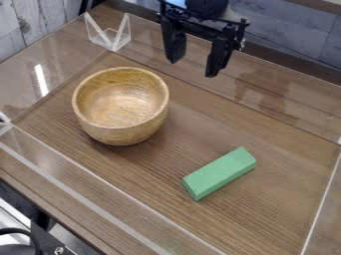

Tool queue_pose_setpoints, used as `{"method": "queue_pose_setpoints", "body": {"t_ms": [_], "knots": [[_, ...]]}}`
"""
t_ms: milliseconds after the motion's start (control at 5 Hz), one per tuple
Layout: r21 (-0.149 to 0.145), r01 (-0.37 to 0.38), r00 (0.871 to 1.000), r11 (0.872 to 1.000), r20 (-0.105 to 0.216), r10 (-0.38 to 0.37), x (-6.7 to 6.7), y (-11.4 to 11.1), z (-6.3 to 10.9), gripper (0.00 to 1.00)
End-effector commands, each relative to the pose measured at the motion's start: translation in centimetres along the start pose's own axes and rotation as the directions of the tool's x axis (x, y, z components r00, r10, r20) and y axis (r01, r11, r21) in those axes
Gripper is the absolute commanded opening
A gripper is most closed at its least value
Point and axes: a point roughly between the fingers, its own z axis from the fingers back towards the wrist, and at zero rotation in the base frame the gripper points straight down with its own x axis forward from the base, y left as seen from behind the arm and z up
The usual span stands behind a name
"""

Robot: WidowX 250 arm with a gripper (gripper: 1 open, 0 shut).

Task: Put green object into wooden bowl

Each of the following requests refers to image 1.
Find green rectangular block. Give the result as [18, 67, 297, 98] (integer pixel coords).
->
[182, 146, 257, 200]

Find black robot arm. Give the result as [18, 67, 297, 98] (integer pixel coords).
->
[159, 0, 250, 78]

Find black bracket with cable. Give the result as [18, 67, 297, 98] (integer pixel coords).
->
[0, 221, 97, 255]

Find clear acrylic enclosure walls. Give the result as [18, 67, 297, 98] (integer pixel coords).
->
[0, 8, 341, 255]

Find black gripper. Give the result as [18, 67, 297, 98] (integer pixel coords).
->
[159, 0, 250, 78]

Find wooden bowl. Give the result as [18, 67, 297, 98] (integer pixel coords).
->
[72, 67, 171, 145]

